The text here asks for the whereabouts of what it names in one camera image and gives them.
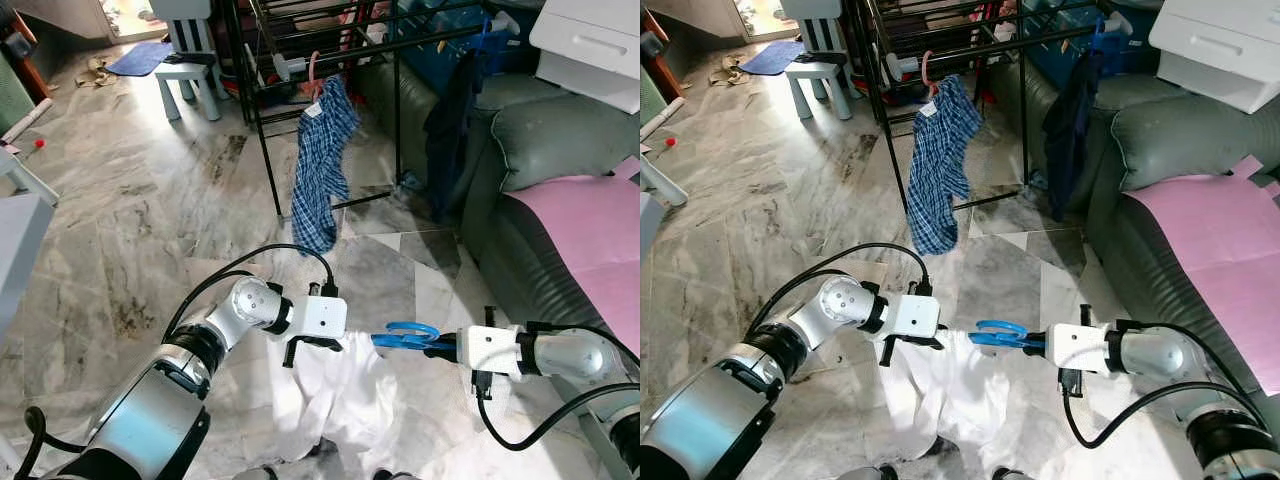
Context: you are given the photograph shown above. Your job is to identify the green leather sofa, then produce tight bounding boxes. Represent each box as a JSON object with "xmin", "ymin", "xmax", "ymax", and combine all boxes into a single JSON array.
[
  {"xmin": 355, "ymin": 60, "xmax": 641, "ymax": 366},
  {"xmin": 985, "ymin": 60, "xmax": 1280, "ymax": 401}
]

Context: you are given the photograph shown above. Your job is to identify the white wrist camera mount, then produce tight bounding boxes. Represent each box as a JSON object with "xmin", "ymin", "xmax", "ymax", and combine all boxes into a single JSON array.
[
  {"xmin": 1045, "ymin": 323, "xmax": 1113, "ymax": 373},
  {"xmin": 288, "ymin": 293, "xmax": 349, "ymax": 343},
  {"xmin": 885, "ymin": 293, "xmax": 943, "ymax": 341},
  {"xmin": 455, "ymin": 325, "xmax": 521, "ymax": 379}
]

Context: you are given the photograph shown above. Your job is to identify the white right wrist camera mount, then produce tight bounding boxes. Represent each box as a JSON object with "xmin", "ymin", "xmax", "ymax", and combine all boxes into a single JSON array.
[
  {"xmin": 455, "ymin": 325, "xmax": 521, "ymax": 379},
  {"xmin": 1045, "ymin": 323, "xmax": 1113, "ymax": 373}
]

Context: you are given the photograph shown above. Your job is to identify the white drawer cabinet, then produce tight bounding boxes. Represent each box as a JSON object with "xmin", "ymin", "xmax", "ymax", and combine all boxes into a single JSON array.
[
  {"xmin": 528, "ymin": 0, "xmax": 641, "ymax": 114},
  {"xmin": 1148, "ymin": 0, "xmax": 1280, "ymax": 114}
]

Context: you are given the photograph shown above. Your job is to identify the green bin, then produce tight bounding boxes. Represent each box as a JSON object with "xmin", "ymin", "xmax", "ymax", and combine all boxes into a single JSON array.
[{"xmin": 0, "ymin": 55, "xmax": 36, "ymax": 136}]

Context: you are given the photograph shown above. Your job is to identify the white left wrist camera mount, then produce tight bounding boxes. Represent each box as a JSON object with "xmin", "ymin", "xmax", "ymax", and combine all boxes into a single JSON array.
[
  {"xmin": 288, "ymin": 293, "xmax": 349, "ymax": 343},
  {"xmin": 885, "ymin": 293, "xmax": 943, "ymax": 341}
]

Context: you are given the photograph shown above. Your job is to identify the pink cloth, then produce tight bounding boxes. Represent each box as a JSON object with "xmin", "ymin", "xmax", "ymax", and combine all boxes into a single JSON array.
[
  {"xmin": 500, "ymin": 158, "xmax": 641, "ymax": 356},
  {"xmin": 1125, "ymin": 155, "xmax": 1280, "ymax": 396}
]

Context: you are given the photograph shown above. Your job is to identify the brown crumpled scraps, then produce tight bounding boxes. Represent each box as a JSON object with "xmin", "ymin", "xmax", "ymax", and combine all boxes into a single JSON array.
[
  {"xmin": 78, "ymin": 55, "xmax": 119, "ymax": 89},
  {"xmin": 710, "ymin": 55, "xmax": 749, "ymax": 87}
]

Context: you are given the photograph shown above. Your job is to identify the black metal drying rack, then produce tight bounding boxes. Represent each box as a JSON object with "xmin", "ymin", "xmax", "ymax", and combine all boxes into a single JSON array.
[
  {"xmin": 845, "ymin": 0, "xmax": 1131, "ymax": 216},
  {"xmin": 222, "ymin": 0, "xmax": 521, "ymax": 219}
]

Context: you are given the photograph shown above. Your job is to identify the brown wooden post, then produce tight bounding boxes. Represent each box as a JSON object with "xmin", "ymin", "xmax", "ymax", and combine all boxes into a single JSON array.
[
  {"xmin": 640, "ymin": 10, "xmax": 683, "ymax": 101},
  {"xmin": 0, "ymin": 10, "xmax": 51, "ymax": 101}
]

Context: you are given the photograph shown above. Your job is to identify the white folding table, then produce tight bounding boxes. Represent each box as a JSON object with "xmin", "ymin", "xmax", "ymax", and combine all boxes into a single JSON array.
[
  {"xmin": 640, "ymin": 190, "xmax": 663, "ymax": 271},
  {"xmin": 0, "ymin": 193, "xmax": 56, "ymax": 346}
]

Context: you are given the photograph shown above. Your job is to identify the white shirt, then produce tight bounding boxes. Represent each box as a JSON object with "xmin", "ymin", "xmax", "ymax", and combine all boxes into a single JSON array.
[
  {"xmin": 880, "ymin": 330, "xmax": 1011, "ymax": 466},
  {"xmin": 268, "ymin": 335, "xmax": 421, "ymax": 479}
]

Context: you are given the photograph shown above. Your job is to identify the blue floor mat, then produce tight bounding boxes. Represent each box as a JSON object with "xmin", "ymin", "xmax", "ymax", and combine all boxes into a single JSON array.
[
  {"xmin": 105, "ymin": 40, "xmax": 173, "ymax": 78},
  {"xmin": 738, "ymin": 40, "xmax": 806, "ymax": 76}
]

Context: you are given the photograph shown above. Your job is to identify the blue plaid shirt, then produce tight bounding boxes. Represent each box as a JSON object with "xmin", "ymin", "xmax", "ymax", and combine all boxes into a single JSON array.
[
  {"xmin": 905, "ymin": 75, "xmax": 983, "ymax": 256},
  {"xmin": 290, "ymin": 75, "xmax": 361, "ymax": 256}
]

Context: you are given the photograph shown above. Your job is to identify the white tube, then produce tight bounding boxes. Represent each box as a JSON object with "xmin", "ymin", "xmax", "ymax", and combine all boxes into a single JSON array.
[
  {"xmin": 640, "ymin": 97, "xmax": 686, "ymax": 141},
  {"xmin": 5, "ymin": 97, "xmax": 53, "ymax": 136}
]

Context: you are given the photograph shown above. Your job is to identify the dark navy garment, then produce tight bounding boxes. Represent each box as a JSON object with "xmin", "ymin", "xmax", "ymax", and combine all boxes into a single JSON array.
[
  {"xmin": 1043, "ymin": 50, "xmax": 1106, "ymax": 223},
  {"xmin": 423, "ymin": 48, "xmax": 491, "ymax": 223}
]

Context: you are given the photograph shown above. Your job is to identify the blue plastic storage box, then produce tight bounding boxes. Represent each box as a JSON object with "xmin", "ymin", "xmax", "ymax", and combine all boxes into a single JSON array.
[
  {"xmin": 1020, "ymin": 0, "xmax": 1161, "ymax": 91},
  {"xmin": 390, "ymin": 0, "xmax": 546, "ymax": 96}
]

